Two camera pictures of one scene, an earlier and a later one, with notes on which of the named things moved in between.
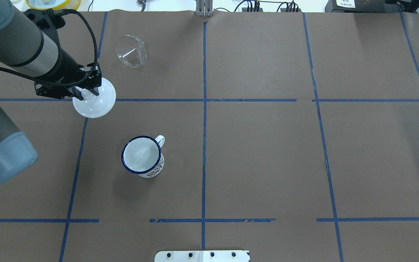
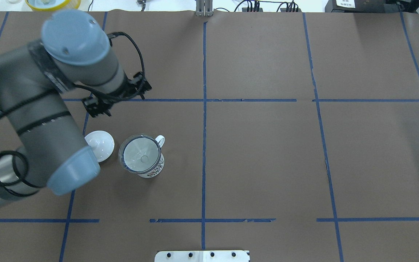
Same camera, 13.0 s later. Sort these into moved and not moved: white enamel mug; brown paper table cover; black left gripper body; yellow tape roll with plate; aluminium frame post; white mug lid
Moved: black left gripper body; white mug lid
Not moved: yellow tape roll with plate; brown paper table cover; aluminium frame post; white enamel mug
